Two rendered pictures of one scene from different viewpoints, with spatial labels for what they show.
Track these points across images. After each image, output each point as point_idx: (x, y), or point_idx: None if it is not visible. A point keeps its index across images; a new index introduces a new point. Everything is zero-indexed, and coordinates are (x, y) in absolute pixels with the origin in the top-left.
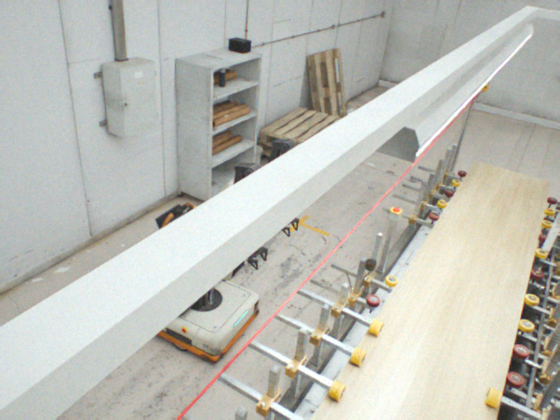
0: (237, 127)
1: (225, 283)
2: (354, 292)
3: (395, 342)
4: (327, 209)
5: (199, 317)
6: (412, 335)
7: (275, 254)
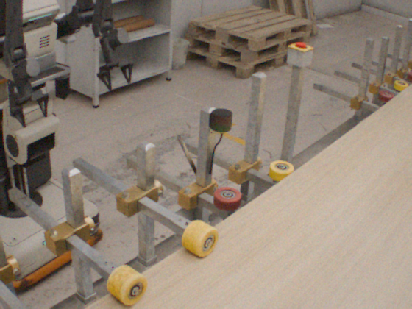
0: (151, 11)
1: (54, 187)
2: (198, 185)
3: (236, 271)
4: (265, 118)
5: (1, 224)
6: (280, 261)
7: (164, 167)
